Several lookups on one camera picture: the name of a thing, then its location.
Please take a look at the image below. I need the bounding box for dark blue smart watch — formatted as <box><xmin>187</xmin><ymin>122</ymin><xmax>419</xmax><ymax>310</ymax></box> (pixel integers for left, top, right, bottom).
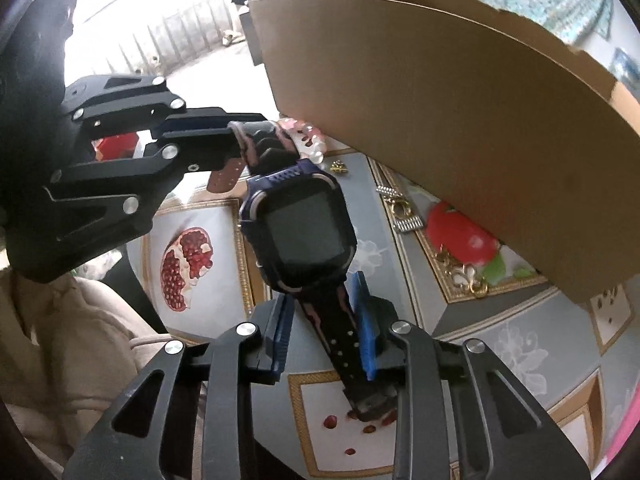
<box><xmin>228</xmin><ymin>120</ymin><xmax>397</xmax><ymax>422</ymax></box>

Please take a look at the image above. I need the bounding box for beige sleeve forearm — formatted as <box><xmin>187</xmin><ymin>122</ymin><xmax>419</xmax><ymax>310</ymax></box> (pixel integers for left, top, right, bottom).
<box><xmin>1</xmin><ymin>269</ymin><xmax>170</xmax><ymax>478</ymax></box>

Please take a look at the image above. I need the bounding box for fruit pattern tablecloth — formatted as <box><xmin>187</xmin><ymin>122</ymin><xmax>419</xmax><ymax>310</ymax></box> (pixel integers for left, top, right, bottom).
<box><xmin>128</xmin><ymin>148</ymin><xmax>639</xmax><ymax>479</ymax></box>

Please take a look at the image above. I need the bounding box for small gold earring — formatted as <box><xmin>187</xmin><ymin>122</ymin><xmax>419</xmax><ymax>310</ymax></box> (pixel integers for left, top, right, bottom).
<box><xmin>329</xmin><ymin>159</ymin><xmax>348</xmax><ymax>176</ymax></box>

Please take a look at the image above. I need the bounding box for brown cardboard box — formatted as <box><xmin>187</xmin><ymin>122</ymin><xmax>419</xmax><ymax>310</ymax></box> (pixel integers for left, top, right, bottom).
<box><xmin>250</xmin><ymin>0</ymin><xmax>639</xmax><ymax>302</ymax></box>

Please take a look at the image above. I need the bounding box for pink white bedding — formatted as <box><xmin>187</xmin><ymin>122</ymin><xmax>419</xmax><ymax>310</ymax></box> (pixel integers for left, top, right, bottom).
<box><xmin>604</xmin><ymin>385</ymin><xmax>640</xmax><ymax>465</ymax></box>

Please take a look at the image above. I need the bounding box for gold ornate bracelet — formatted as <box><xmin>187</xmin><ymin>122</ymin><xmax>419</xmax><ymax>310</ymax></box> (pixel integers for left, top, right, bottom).
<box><xmin>433</xmin><ymin>246</ymin><xmax>490</xmax><ymax>298</ymax></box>

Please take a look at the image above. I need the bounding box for gold silver chain bracelet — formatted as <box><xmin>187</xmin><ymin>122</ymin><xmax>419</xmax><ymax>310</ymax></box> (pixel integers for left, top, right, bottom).
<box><xmin>374</xmin><ymin>184</ymin><xmax>426</xmax><ymax>235</ymax></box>

